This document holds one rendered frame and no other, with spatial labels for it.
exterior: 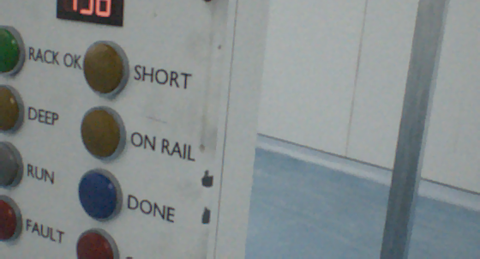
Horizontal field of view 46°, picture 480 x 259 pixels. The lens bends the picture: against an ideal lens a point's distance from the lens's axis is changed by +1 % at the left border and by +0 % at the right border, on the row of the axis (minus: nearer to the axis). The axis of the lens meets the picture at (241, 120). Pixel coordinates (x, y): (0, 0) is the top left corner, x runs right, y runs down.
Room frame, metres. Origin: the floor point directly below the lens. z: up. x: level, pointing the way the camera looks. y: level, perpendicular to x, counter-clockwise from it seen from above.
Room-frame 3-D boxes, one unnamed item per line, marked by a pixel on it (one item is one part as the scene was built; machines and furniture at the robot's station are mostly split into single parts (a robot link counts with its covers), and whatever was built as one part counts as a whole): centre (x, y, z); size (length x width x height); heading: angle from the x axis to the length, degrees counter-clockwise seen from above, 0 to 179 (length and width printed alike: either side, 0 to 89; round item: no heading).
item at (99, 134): (0.30, 0.08, 1.03); 0.03 x 0.01 x 0.03; 62
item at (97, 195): (0.30, 0.08, 0.99); 0.03 x 0.01 x 0.03; 62
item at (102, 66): (0.30, 0.08, 1.06); 0.03 x 0.01 x 0.03; 62
